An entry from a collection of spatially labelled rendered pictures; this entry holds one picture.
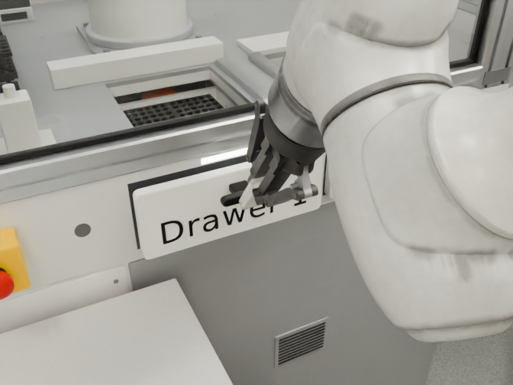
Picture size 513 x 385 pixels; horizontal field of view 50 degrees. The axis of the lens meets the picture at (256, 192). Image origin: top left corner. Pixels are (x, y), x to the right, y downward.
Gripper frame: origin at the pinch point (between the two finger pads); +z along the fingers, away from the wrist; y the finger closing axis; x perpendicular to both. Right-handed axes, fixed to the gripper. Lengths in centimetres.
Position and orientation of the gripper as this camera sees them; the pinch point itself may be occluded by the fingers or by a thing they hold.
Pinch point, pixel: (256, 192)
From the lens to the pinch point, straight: 72.5
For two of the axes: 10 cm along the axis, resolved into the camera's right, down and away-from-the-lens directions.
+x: -9.0, 2.5, -3.7
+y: -3.6, -8.9, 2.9
